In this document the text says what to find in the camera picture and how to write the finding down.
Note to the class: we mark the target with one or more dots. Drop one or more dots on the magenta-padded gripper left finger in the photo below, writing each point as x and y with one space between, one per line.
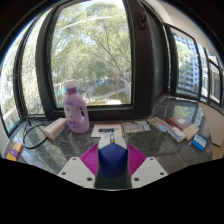
75 171

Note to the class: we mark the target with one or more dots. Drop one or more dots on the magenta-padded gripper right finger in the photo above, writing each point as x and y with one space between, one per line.
150 171

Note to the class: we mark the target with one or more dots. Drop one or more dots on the blue and white computer mouse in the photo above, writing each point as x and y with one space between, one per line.
112 160

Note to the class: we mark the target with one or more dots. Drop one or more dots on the colourful leaflet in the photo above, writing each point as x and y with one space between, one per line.
135 126

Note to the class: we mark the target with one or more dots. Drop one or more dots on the orange and white box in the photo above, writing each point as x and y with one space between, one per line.
55 128

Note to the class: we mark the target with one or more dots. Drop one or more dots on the colourful booklet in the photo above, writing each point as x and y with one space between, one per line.
160 124

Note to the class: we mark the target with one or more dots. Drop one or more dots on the white booklet with dark picture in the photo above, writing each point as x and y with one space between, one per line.
106 128

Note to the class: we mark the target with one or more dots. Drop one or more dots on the blue box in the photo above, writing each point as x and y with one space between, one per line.
199 142

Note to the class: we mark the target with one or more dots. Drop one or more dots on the dark red book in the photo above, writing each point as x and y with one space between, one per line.
185 125

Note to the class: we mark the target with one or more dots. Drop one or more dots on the purple detergent bottle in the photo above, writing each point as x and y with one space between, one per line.
76 113

